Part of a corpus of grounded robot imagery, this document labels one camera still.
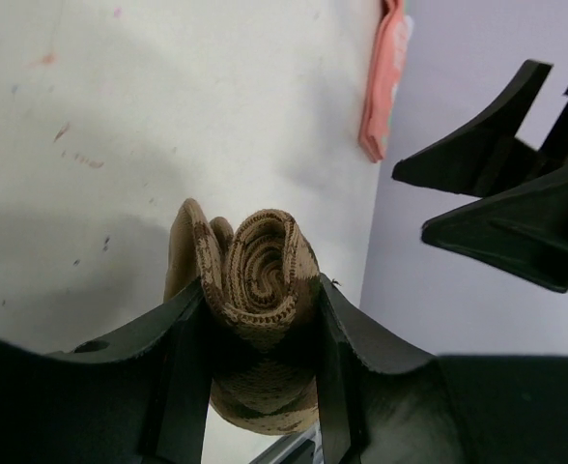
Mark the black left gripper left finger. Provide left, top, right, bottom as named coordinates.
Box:
left=0, top=282, right=211, bottom=463

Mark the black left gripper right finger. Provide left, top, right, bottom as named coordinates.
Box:
left=317, top=278, right=568, bottom=463

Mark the brown argyle sock pair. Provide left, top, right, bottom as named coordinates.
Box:
left=163, top=198, right=321, bottom=436

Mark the pink patterned sock pair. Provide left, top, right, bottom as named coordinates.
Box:
left=357, top=1, right=413, bottom=163

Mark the aluminium rail frame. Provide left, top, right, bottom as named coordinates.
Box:
left=250, top=423, right=325, bottom=464

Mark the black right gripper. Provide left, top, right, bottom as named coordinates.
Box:
left=392, top=60, right=568, bottom=293

